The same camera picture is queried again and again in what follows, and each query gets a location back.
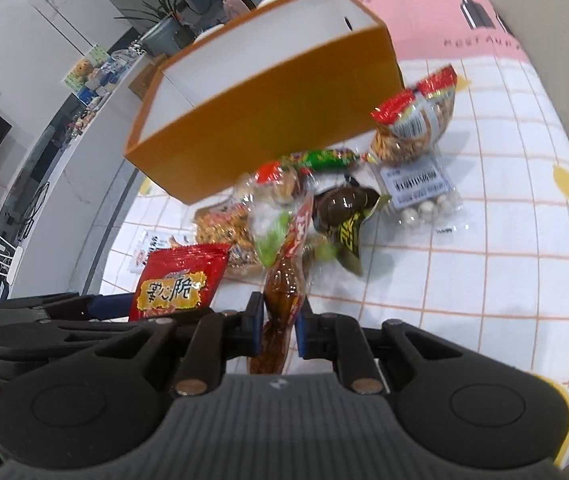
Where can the green sausage packet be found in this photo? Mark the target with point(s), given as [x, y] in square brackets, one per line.
[324, 158]

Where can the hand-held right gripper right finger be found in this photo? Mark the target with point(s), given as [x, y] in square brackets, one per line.
[301, 335]

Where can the clear packet of brown meat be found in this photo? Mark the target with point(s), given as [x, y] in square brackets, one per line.
[282, 290]

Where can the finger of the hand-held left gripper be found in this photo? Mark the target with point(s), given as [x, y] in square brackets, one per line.
[112, 306]
[89, 334]

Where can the dark olive egg packet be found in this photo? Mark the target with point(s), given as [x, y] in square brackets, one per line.
[339, 210]

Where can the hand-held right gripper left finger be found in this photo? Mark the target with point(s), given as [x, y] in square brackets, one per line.
[256, 327]

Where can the orange cardboard box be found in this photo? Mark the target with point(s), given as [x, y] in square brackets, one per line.
[289, 125]

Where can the potted plant in grey pot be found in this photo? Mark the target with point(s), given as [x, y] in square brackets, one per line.
[162, 35]

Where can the white router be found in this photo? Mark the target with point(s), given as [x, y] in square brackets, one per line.
[0, 256]

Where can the clear packet with green filling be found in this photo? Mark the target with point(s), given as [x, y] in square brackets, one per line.
[270, 240]

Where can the small pink bin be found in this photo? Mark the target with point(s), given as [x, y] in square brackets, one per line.
[237, 7]

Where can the clear red-top pastry packet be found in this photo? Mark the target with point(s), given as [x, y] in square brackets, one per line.
[274, 180]

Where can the yellow green picture card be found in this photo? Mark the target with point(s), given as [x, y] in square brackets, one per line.
[84, 67]

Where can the clear packet of white balls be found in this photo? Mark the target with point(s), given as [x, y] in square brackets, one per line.
[414, 180]

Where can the red snack packet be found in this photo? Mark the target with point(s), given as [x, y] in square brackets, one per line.
[174, 280]

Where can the orange crispy snack bag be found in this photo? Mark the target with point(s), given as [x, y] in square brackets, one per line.
[219, 230]

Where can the brown cardboard box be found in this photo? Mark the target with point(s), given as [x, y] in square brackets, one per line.
[140, 80]

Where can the red-top peanut bag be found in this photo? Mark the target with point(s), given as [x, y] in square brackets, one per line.
[409, 135]

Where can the white low cabinet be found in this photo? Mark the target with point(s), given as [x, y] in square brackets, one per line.
[79, 160]

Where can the white and black snack packet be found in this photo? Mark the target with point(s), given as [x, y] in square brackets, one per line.
[152, 247]

